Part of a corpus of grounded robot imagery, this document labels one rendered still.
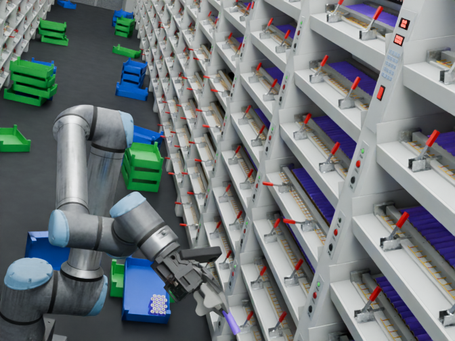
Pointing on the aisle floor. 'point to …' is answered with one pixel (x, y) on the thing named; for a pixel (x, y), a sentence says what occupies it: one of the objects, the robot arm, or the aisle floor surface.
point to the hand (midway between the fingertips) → (225, 308)
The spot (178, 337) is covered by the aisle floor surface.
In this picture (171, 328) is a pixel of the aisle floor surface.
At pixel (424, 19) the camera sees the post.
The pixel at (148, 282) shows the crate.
